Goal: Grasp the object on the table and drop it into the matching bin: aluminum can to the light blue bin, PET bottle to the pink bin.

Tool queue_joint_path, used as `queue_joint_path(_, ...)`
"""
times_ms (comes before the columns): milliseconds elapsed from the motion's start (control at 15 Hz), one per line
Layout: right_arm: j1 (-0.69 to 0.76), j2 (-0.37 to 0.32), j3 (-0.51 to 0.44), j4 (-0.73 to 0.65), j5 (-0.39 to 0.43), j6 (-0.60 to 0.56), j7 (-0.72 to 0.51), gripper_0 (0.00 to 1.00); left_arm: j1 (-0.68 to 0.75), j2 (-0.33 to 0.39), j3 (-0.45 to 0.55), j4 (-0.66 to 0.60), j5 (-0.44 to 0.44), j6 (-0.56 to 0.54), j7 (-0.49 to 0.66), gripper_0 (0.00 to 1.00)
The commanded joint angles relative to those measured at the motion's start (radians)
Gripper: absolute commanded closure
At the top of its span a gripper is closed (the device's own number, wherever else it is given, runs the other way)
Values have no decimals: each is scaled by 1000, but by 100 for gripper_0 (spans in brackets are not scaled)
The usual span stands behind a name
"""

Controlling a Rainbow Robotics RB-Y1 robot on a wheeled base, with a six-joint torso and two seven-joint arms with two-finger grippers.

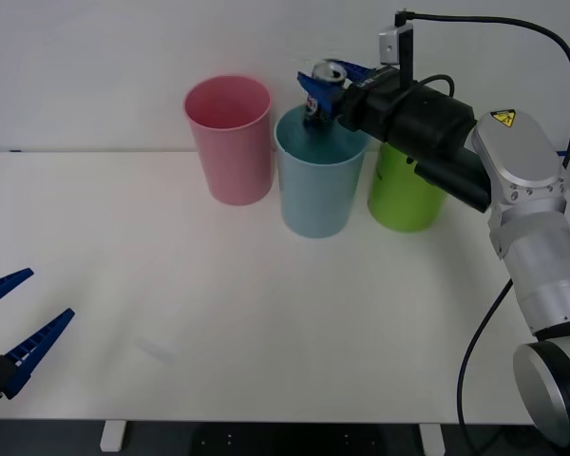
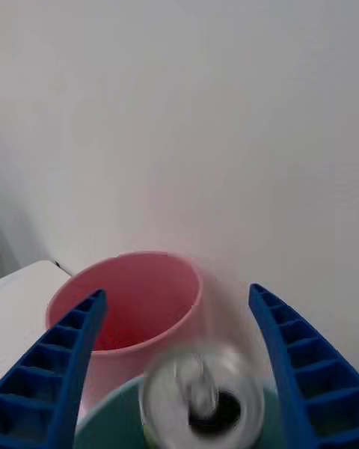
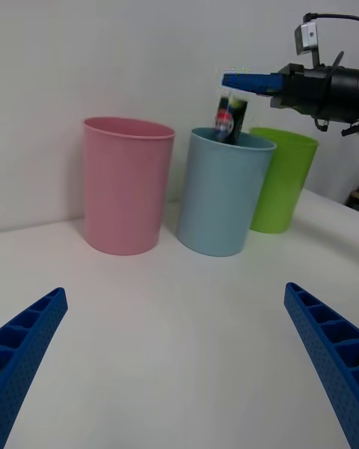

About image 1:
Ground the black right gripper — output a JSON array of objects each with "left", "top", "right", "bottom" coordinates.
[{"left": 296, "top": 59, "right": 406, "bottom": 140}]

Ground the black drink can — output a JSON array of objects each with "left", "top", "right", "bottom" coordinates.
[{"left": 303, "top": 59, "right": 349, "bottom": 127}]

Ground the pale blue plastic bin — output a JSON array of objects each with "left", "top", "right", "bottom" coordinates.
[{"left": 272, "top": 104, "right": 371, "bottom": 239}]

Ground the pink plastic bin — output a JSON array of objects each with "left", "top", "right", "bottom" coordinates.
[{"left": 182, "top": 75, "right": 274, "bottom": 207}]

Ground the green plastic bin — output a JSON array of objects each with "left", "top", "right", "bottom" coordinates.
[{"left": 366, "top": 141, "right": 450, "bottom": 234}]

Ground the white table leg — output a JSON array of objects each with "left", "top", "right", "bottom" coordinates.
[
  {"left": 418, "top": 423, "right": 447, "bottom": 456},
  {"left": 99, "top": 421, "right": 126, "bottom": 453}
]

